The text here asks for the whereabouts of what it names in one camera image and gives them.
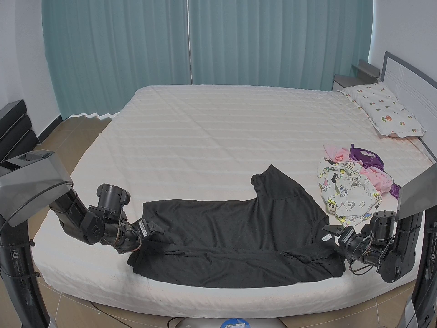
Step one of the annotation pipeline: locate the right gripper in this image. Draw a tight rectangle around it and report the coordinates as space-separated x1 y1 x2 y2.
337 233 368 263

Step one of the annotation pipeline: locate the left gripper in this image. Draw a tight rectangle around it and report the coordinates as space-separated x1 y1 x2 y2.
117 222 146 254

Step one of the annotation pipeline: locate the black T-shirt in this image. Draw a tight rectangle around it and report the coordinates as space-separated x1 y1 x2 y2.
127 164 346 289

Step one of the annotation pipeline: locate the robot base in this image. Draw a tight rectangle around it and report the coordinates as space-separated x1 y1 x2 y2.
167 316 285 328

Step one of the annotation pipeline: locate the pile of clothes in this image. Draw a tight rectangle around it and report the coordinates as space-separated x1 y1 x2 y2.
316 143 401 227

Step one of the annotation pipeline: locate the bed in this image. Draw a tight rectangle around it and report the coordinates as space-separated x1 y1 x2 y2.
32 51 437 320

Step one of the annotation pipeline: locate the white printed pillow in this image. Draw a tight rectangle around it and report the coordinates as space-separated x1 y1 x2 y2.
338 82 427 138

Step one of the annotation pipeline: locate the grey bedside table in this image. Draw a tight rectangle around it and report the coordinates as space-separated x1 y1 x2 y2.
333 59 381 91

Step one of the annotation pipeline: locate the blue-green curtain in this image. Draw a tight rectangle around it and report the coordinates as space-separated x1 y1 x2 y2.
42 0 191 119
188 0 373 91

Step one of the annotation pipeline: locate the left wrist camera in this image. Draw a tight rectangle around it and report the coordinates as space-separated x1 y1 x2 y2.
137 218 165 236

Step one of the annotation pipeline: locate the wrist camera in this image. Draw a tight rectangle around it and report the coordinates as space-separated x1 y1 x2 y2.
322 224 354 244
137 218 165 236

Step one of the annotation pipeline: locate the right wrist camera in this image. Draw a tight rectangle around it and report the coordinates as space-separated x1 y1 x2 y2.
322 224 354 244

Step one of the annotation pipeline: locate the black cable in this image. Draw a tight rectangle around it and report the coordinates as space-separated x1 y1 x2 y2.
348 260 378 276
0 181 74 233

